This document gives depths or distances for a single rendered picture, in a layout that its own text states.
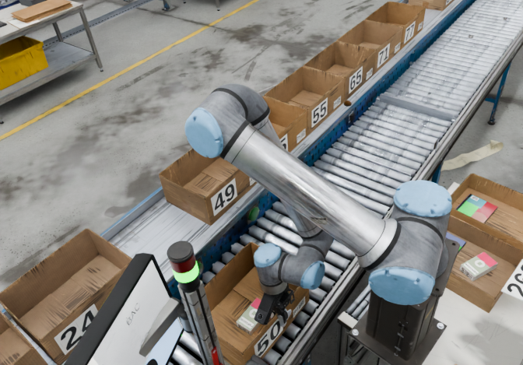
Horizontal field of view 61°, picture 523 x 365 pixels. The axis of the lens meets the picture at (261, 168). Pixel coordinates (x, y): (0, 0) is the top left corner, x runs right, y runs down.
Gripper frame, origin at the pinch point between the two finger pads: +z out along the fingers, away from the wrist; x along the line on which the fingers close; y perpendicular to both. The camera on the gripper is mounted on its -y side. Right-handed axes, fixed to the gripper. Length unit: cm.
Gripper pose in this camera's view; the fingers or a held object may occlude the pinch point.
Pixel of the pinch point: (279, 324)
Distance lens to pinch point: 172.1
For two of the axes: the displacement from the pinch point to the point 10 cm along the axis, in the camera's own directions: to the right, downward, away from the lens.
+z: 1.6, 7.9, 5.9
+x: -7.8, -2.6, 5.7
